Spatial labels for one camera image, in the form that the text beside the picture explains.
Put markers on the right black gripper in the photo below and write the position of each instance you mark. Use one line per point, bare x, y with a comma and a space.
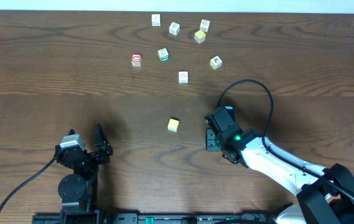
210, 145

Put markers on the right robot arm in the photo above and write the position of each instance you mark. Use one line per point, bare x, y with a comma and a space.
325, 195

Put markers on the white block black drawing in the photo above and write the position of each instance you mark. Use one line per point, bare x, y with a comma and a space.
174, 28

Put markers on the yellow top wooden block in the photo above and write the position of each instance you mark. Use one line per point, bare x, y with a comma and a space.
200, 36

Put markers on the white block top left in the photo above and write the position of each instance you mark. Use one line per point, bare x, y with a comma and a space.
156, 20

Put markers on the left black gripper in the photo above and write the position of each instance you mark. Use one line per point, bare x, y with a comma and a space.
87, 155

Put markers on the plain yellow wooden block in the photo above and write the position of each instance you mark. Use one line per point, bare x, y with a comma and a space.
173, 125

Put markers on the white block top right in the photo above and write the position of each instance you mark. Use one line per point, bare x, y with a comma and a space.
204, 25

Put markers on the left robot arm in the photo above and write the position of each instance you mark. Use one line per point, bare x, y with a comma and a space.
79, 190

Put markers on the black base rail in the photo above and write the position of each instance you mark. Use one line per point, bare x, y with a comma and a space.
134, 218

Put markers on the white block red bug drawing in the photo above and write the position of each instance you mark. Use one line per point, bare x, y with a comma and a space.
183, 77

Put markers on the red letter wooden block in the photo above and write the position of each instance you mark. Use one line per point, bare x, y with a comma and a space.
136, 60

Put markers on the acorn picture wooden block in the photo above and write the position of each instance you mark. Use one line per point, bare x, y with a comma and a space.
216, 62

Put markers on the green letter wooden block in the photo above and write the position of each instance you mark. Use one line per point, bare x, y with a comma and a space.
163, 54

